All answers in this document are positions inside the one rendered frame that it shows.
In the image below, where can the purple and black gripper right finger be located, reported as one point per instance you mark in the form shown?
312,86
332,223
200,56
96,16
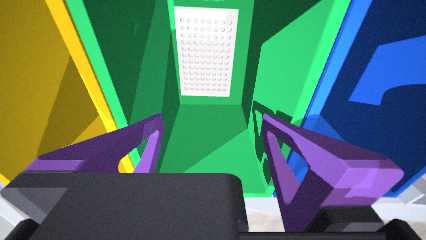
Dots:
339,173

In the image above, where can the white well plate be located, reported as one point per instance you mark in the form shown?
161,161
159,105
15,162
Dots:
205,43

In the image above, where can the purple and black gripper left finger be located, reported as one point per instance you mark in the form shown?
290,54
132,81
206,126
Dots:
103,153

